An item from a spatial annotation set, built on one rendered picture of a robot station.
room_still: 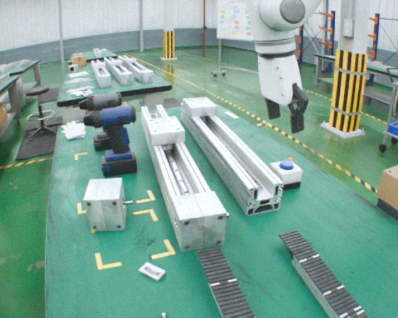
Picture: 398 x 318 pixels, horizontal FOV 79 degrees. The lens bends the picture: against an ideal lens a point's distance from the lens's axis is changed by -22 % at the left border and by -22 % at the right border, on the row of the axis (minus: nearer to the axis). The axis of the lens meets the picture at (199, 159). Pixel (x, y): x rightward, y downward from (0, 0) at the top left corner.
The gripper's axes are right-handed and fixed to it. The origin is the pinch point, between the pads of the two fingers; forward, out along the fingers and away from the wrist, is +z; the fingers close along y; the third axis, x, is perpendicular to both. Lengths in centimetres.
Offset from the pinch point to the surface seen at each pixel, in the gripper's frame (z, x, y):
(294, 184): 27.4, 9.0, -11.1
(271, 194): 21.7, -2.7, -4.7
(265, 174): 18.4, -1.5, -9.6
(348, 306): 22.5, -7.7, 33.7
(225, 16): 0, 253, -574
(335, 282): 23.0, -6.1, 27.3
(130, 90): 22, -19, -167
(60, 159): 14, -61, -58
